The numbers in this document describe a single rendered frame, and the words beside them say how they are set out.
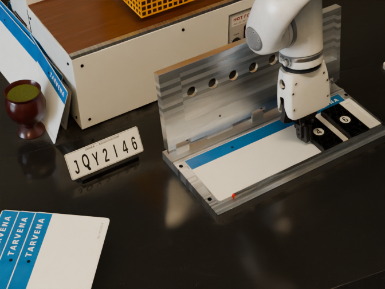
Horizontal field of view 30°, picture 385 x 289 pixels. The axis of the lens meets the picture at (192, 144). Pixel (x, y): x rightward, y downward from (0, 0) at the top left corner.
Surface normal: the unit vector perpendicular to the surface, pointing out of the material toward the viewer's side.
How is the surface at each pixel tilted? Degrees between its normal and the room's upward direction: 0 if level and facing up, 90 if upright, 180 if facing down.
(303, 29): 80
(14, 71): 63
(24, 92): 0
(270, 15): 76
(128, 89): 90
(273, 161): 0
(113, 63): 90
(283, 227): 0
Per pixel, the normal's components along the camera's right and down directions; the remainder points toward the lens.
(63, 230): -0.01, -0.73
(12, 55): -0.75, 0.01
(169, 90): 0.52, 0.45
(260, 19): -0.75, 0.37
